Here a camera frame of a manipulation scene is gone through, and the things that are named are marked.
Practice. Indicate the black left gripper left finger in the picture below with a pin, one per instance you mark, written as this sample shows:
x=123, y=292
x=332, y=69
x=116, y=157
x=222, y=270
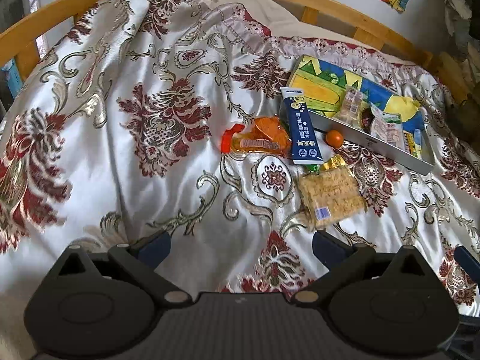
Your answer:
x=137, y=263

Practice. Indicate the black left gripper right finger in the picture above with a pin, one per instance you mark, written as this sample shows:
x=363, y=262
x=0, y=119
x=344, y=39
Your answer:
x=345, y=264

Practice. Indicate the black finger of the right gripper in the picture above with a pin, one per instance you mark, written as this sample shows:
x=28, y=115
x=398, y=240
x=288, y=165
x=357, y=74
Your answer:
x=467, y=262

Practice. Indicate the rice cracker packet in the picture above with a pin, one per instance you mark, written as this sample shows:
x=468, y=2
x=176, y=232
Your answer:
x=330, y=196

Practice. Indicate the gold snack packet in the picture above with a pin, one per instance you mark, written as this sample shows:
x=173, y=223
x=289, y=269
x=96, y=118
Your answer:
x=335, y=162

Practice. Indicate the blue white snack box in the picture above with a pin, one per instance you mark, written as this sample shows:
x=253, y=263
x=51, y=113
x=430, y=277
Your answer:
x=304, y=148

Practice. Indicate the white red snack packet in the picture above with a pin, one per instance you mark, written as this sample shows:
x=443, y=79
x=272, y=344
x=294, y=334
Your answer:
x=387, y=128

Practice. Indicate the orange chips packet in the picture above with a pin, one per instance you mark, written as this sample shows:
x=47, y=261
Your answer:
x=266, y=134

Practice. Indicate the green sausage stick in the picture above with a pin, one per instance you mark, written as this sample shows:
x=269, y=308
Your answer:
x=313, y=168

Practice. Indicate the brown jelly stick snack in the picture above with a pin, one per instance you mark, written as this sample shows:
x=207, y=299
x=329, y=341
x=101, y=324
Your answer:
x=367, y=118

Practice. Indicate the small orange tangerine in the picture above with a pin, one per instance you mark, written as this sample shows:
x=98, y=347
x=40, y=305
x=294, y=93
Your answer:
x=334, y=139

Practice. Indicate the small yellow snack packets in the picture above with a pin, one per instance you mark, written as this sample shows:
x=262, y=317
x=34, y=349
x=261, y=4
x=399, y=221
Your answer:
x=413, y=143

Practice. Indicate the floral satin bedspread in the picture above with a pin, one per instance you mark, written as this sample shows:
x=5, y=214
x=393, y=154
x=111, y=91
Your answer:
x=117, y=134

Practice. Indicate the clear bread packet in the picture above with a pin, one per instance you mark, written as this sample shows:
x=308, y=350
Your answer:
x=349, y=112

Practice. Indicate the colourful grey tray box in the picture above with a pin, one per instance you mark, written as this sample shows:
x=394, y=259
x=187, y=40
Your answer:
x=324, y=86

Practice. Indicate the hanging dark clothes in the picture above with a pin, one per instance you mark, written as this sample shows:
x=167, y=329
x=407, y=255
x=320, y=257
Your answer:
x=462, y=22

